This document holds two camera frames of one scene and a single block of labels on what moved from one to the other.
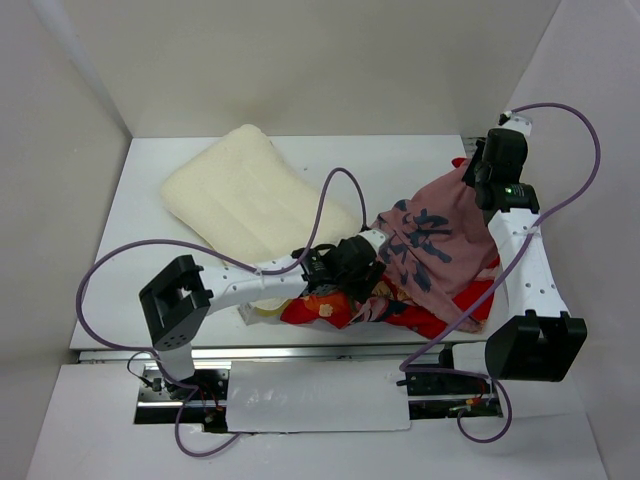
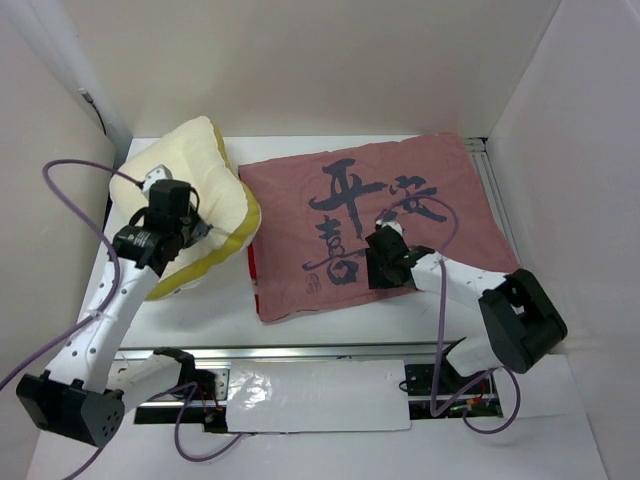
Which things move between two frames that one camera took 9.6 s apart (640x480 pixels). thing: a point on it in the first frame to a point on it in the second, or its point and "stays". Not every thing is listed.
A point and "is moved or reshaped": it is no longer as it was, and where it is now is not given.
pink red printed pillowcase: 441,261 is moved or reshaped
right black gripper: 469,175 to 375,279
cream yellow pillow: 245,202 to 192,150
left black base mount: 160,403 stays
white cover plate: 295,396 stays
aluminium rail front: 287,352 stays
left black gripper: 360,289 to 201,227
